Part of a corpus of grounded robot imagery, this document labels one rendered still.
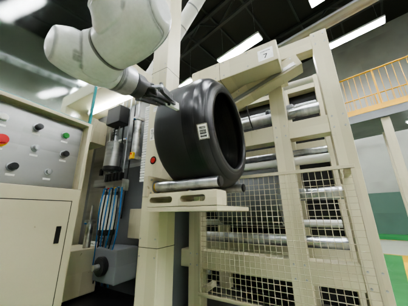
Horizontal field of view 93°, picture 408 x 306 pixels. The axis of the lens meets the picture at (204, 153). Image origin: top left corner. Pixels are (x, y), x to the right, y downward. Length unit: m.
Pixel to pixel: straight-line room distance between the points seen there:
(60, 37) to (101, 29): 0.10
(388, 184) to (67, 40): 9.62
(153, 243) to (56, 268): 0.42
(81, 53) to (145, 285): 0.95
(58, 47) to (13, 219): 0.75
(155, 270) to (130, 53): 0.89
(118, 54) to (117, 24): 0.06
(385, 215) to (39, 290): 9.46
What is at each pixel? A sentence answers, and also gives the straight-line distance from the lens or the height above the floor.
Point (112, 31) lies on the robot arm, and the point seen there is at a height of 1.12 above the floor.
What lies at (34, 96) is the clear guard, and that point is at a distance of 1.24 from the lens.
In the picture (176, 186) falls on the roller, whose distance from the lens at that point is 0.87.
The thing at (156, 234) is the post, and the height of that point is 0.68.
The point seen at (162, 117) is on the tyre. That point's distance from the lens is 0.86.
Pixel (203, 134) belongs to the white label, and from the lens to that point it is 0.74.
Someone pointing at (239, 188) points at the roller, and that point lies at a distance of 1.02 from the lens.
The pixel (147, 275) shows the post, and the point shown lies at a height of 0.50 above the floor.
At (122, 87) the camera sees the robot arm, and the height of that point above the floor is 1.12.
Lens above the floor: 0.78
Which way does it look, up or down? 17 degrees up
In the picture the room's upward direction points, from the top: 1 degrees counter-clockwise
